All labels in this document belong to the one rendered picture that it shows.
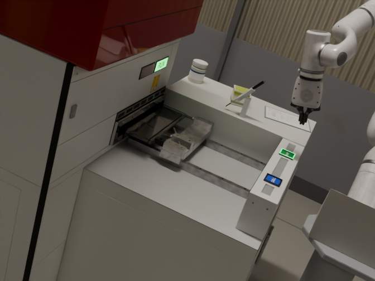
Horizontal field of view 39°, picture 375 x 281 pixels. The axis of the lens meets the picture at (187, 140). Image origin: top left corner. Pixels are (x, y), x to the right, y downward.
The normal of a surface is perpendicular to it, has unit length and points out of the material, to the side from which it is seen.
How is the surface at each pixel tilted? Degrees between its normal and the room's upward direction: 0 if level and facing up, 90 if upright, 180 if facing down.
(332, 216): 90
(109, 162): 0
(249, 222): 90
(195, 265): 90
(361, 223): 90
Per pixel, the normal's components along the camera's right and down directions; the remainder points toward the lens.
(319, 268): -0.82, 0.00
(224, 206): 0.29, -0.87
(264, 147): -0.35, 0.31
